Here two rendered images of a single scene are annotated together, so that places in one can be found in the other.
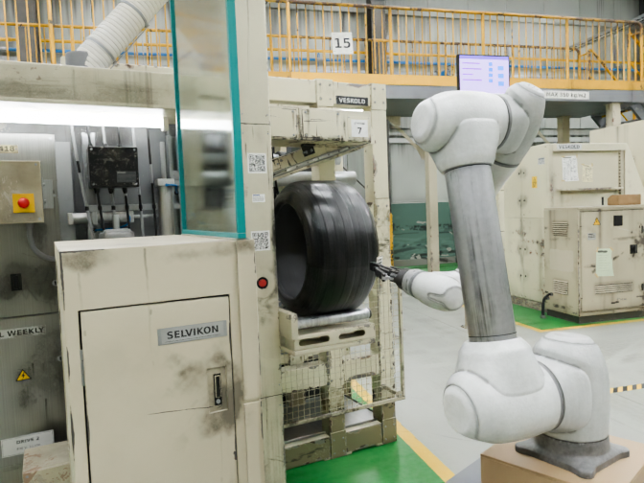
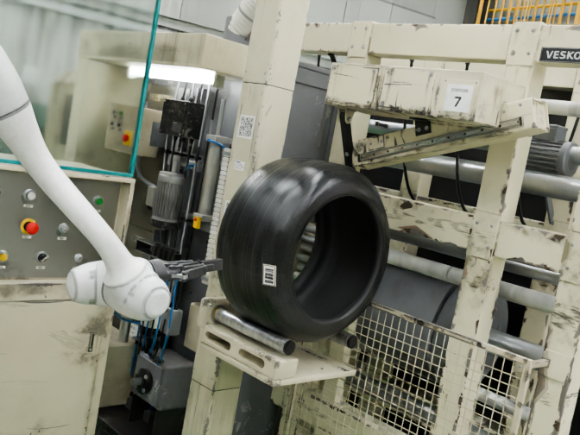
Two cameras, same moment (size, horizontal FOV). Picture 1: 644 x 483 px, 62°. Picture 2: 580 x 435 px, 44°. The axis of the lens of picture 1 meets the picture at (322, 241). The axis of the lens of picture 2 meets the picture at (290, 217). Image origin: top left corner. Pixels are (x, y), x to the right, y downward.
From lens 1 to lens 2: 259 cm
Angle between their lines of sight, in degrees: 72
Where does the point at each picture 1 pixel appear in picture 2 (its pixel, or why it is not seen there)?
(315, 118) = (399, 80)
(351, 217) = (256, 203)
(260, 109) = (261, 66)
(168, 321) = not seen: outside the picture
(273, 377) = (209, 367)
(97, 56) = (236, 19)
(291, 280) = (334, 291)
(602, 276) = not seen: outside the picture
